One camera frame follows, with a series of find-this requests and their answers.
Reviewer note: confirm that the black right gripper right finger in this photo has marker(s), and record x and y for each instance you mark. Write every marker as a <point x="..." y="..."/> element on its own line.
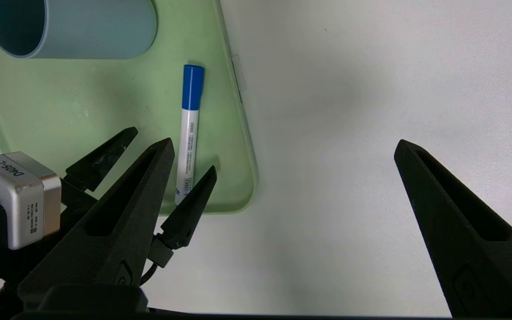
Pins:
<point x="474" y="249"/>

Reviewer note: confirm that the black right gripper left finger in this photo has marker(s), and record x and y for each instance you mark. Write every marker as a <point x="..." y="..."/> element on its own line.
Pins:
<point x="114" y="231"/>

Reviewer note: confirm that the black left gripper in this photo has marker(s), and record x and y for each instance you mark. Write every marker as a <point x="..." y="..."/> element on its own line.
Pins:
<point x="56" y="226"/>

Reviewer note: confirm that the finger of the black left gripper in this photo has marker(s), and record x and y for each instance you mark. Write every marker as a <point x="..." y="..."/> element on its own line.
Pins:
<point x="189" y="209"/>

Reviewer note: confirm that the light green plastic tray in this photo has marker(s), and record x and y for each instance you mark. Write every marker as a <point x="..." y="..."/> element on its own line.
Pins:
<point x="82" y="98"/>

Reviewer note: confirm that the blue and white marker pen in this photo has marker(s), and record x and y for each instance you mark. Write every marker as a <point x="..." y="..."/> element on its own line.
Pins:
<point x="190" y="133"/>

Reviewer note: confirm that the blue-grey plastic cup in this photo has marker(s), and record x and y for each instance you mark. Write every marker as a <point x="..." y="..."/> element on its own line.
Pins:
<point x="96" y="31"/>

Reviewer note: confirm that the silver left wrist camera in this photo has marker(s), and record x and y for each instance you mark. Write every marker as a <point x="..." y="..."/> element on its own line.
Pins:
<point x="29" y="195"/>

